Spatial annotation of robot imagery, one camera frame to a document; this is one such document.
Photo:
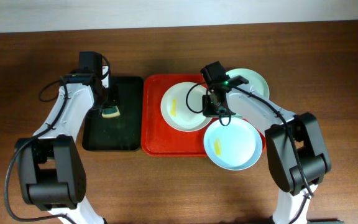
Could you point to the red plastic tray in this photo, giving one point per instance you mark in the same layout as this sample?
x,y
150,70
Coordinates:
x,y
157,137

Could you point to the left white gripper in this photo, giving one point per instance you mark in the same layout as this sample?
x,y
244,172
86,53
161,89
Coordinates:
x,y
105,101

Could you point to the mint green plate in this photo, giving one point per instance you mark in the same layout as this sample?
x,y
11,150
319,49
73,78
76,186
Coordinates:
x,y
255,79

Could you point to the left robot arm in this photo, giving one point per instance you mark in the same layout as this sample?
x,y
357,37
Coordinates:
x,y
51,173

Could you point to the green and yellow sponge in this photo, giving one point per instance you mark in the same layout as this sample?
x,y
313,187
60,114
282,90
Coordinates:
x,y
110,112

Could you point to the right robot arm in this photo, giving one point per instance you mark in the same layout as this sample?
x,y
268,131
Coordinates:
x,y
297,156

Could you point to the light blue plate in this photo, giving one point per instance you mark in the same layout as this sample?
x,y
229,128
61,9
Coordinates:
x,y
237,146

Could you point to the black plastic tray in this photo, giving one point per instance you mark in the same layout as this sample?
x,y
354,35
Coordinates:
x,y
122,133

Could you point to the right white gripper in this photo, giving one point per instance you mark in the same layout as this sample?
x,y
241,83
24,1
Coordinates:
x,y
211,112

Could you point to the white plate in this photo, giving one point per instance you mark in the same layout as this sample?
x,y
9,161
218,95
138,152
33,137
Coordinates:
x,y
179,103

